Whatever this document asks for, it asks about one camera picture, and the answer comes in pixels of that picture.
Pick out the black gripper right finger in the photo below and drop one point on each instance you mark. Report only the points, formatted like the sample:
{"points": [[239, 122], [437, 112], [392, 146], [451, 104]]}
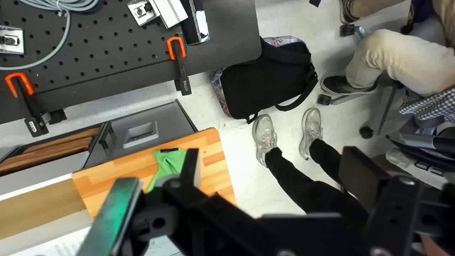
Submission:
{"points": [[360, 176]]}

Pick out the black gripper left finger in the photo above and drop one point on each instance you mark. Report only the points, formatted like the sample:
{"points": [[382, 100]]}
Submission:
{"points": [[192, 166]]}

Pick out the green microfiber towel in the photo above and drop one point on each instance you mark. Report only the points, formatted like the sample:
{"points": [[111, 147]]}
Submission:
{"points": [[168, 166]]}

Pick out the wooden top kitchen counter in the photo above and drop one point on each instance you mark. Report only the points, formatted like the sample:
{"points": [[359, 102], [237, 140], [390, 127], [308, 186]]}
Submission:
{"points": [[133, 168]]}

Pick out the grey sneaker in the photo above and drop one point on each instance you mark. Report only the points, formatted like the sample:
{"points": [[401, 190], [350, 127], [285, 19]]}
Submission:
{"points": [[264, 137], [312, 133]]}

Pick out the standing person black trousers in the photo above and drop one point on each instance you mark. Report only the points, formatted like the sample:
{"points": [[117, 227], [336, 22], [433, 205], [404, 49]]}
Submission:
{"points": [[293, 178]]}

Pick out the office chair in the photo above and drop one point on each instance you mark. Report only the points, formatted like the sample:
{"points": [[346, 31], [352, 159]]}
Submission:
{"points": [[390, 109]]}

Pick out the black backpack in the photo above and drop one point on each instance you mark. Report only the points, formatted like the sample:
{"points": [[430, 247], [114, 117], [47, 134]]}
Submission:
{"points": [[265, 76]]}

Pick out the seated person checkered shirt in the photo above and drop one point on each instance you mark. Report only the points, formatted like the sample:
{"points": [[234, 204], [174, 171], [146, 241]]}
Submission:
{"points": [[403, 59]]}

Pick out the black perforated board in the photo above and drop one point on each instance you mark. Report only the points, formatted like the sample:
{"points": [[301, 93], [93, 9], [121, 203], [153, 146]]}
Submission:
{"points": [[94, 52]]}

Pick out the silver aluminium bracket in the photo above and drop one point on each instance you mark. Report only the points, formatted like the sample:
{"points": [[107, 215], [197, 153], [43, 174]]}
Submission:
{"points": [[157, 11], [10, 40]]}

